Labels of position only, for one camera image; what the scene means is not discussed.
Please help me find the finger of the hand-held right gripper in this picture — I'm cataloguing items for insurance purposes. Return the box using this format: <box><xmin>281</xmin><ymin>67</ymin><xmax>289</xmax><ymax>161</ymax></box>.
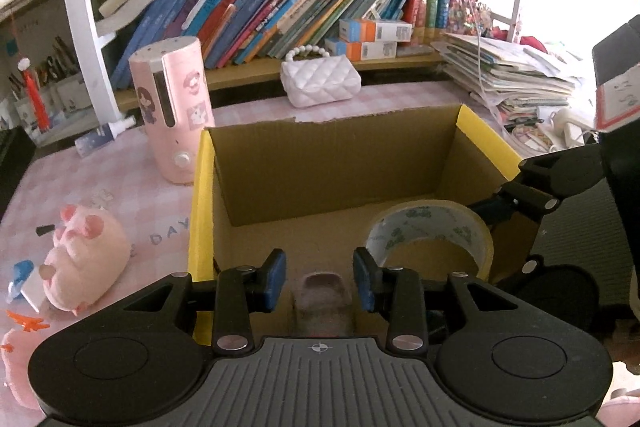
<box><xmin>470</xmin><ymin>179</ymin><xmax>561</xmax><ymax>232</ymax></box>
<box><xmin>500</xmin><ymin>255</ymin><xmax>546</xmax><ymax>292</ymax></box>

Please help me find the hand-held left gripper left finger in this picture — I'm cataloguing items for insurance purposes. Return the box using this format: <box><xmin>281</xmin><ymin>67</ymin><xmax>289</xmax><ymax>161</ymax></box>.
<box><xmin>122</xmin><ymin>248</ymin><xmax>288</xmax><ymax>356</ymax></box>

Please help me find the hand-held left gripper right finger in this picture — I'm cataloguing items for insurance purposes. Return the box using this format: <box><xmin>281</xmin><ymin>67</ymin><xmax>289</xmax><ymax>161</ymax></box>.
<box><xmin>352</xmin><ymin>247</ymin><xmax>518</xmax><ymax>354</ymax></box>

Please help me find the small grey felt item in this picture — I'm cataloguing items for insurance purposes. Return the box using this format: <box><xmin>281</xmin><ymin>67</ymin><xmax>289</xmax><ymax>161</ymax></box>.
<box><xmin>294</xmin><ymin>272</ymin><xmax>357</xmax><ymax>339</ymax></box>

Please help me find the clear packing tape roll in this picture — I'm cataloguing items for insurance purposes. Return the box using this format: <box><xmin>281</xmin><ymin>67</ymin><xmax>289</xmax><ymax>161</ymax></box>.
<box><xmin>365</xmin><ymin>200</ymin><xmax>495</xmax><ymax>280</ymax></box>

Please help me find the yellow cardboard box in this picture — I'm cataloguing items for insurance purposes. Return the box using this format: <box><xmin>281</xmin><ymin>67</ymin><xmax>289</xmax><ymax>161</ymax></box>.
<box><xmin>187</xmin><ymin>103</ymin><xmax>538</xmax><ymax>348</ymax></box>

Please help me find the pink pig plush toy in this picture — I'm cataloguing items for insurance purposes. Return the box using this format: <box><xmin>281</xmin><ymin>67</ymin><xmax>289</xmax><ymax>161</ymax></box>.
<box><xmin>41</xmin><ymin>204</ymin><xmax>132</xmax><ymax>318</ymax></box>

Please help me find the stack of papers and magazines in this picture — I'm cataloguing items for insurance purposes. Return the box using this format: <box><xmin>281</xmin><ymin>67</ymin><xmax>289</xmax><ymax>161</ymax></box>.
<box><xmin>432</xmin><ymin>32</ymin><xmax>583</xmax><ymax>128</ymax></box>

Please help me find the pink checked tablecloth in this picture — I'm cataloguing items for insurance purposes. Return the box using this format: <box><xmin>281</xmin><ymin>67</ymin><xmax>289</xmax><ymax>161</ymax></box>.
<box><xmin>0</xmin><ymin>82</ymin><xmax>501</xmax><ymax>408</ymax></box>

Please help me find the colourful trinket bundle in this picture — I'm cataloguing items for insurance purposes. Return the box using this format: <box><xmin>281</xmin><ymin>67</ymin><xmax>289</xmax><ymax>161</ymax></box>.
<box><xmin>447</xmin><ymin>0</ymin><xmax>493</xmax><ymax>38</ymax></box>

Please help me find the pink cylindrical appliance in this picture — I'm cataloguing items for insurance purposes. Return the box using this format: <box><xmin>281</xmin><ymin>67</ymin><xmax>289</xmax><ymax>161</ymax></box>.
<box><xmin>129</xmin><ymin>37</ymin><xmax>216</xmax><ymax>185</ymax></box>

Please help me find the orange and white carton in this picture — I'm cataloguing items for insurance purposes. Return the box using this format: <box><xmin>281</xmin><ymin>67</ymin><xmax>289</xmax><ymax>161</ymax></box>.
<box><xmin>339</xmin><ymin>18</ymin><xmax>413</xmax><ymax>44</ymax></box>

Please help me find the small spray bottle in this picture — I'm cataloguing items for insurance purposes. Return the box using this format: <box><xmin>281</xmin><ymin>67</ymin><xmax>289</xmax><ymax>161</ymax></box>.
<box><xmin>75</xmin><ymin>116</ymin><xmax>137</xmax><ymax>158</ymax></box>

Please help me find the white charger plug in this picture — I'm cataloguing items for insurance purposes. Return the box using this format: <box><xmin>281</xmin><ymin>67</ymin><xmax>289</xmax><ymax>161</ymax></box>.
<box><xmin>20</xmin><ymin>279</ymin><xmax>49</xmax><ymax>313</ymax></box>

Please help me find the blue small packet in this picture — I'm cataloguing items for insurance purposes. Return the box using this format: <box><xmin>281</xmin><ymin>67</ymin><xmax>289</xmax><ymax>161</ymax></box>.
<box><xmin>7</xmin><ymin>259</ymin><xmax>36</xmax><ymax>303</ymax></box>

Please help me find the row of leaning books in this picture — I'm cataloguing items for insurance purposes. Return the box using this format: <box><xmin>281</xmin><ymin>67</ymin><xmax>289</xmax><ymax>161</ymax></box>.
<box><xmin>110</xmin><ymin>0</ymin><xmax>451</xmax><ymax>90</ymax></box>

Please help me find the black keyboard case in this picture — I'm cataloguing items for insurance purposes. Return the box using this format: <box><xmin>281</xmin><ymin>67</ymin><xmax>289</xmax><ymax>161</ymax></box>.
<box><xmin>0</xmin><ymin>127</ymin><xmax>37</xmax><ymax>218</ymax></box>

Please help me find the pen holder with pens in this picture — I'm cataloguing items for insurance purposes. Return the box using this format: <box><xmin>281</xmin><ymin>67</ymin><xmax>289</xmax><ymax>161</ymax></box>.
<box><xmin>5</xmin><ymin>37</ymin><xmax>96</xmax><ymax>142</ymax></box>

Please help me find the red tassel ornament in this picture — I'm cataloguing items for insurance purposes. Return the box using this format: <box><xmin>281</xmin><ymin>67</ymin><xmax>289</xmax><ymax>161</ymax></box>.
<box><xmin>17</xmin><ymin>59</ymin><xmax>52</xmax><ymax>132</ymax></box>

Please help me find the white wooden bookshelf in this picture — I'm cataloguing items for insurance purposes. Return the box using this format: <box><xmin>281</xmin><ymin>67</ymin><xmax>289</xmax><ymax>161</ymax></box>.
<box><xmin>57</xmin><ymin>0</ymin><xmax>531</xmax><ymax>122</ymax></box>

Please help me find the white curved side shelf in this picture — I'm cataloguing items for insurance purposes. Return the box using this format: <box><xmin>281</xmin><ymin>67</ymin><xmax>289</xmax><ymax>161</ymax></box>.
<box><xmin>0</xmin><ymin>0</ymin><xmax>66</xmax><ymax>25</ymax></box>

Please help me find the thin white cable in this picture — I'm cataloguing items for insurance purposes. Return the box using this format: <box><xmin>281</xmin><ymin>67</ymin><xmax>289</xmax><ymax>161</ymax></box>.
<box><xmin>430</xmin><ymin>0</ymin><xmax>503</xmax><ymax>122</ymax></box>

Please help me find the white quilted pearl-handle purse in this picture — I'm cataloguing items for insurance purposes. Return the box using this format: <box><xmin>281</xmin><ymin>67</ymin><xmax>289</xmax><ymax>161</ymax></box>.
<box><xmin>280</xmin><ymin>44</ymin><xmax>362</xmax><ymax>108</ymax></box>

